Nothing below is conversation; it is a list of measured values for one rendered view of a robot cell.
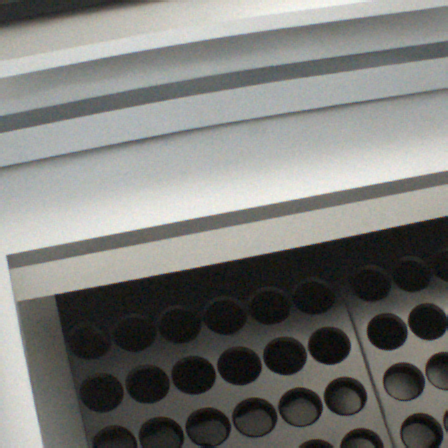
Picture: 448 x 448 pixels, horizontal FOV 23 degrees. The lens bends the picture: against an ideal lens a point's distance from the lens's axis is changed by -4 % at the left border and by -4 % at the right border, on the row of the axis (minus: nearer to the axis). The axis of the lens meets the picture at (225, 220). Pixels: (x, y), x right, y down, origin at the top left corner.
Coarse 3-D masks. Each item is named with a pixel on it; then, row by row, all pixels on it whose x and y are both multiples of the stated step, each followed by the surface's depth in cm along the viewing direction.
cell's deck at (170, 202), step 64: (256, 128) 33; (320, 128) 33; (384, 128) 33; (0, 192) 32; (64, 192) 32; (128, 192) 32; (192, 192) 32; (256, 192) 32; (320, 192) 32; (384, 192) 33; (0, 256) 30; (64, 256) 31; (128, 256) 32; (192, 256) 33; (0, 320) 29; (0, 384) 28
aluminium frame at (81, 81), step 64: (0, 0) 29; (64, 0) 29; (128, 0) 30; (192, 0) 30; (256, 0) 30; (320, 0) 30; (384, 0) 30; (0, 64) 28; (64, 64) 29; (128, 64) 29; (192, 64) 30; (256, 64) 31; (320, 64) 32; (384, 64) 32; (0, 128) 31; (64, 128) 31; (128, 128) 32; (192, 128) 33
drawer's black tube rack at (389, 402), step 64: (256, 256) 39; (320, 256) 36; (384, 256) 36; (64, 320) 35; (128, 320) 35; (192, 320) 35; (256, 320) 35; (320, 320) 35; (384, 320) 35; (128, 384) 34; (192, 384) 37; (256, 384) 34; (320, 384) 34; (384, 384) 34
